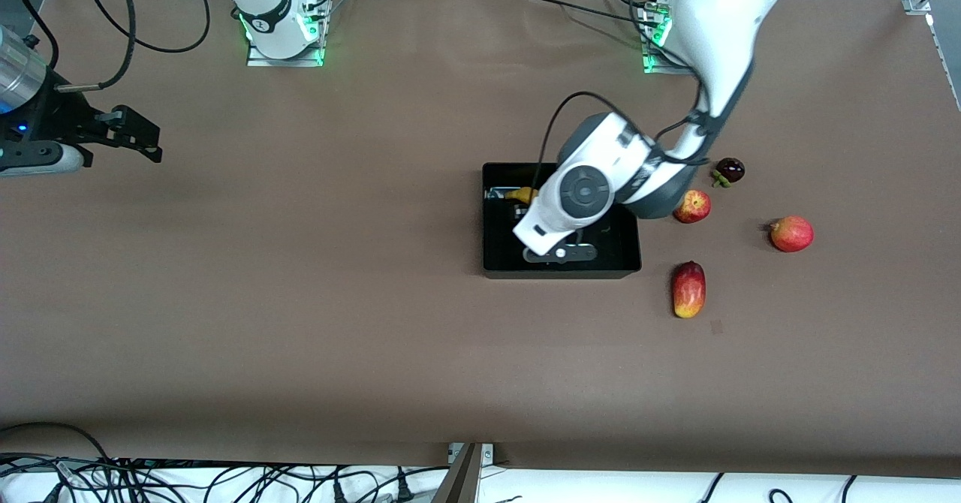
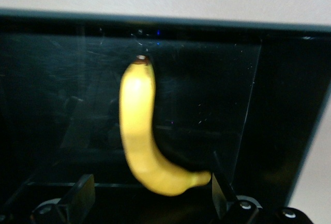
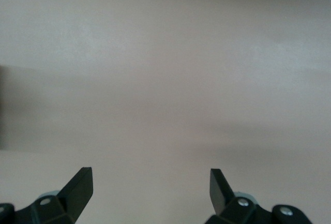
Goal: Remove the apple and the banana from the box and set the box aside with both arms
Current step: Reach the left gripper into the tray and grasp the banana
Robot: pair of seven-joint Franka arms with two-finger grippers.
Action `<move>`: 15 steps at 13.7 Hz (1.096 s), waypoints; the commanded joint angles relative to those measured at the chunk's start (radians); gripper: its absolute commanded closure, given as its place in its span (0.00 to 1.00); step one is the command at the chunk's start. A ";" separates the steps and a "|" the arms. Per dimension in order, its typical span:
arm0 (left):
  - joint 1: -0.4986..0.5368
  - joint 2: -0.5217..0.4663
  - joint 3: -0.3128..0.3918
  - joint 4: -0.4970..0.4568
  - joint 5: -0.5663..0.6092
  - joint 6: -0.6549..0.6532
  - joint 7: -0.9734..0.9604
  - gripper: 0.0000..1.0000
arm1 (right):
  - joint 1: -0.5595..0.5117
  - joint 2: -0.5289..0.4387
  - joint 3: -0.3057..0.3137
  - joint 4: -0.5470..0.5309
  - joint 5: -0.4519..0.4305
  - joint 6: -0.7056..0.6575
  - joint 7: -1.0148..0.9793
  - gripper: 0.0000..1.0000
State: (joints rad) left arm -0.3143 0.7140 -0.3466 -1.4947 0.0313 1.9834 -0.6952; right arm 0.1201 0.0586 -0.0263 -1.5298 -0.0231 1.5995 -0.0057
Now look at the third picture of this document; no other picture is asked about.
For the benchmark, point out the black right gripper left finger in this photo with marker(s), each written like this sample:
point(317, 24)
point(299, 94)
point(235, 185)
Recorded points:
point(75, 198)

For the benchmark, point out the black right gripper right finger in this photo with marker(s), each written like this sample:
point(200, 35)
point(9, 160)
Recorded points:
point(219, 195)

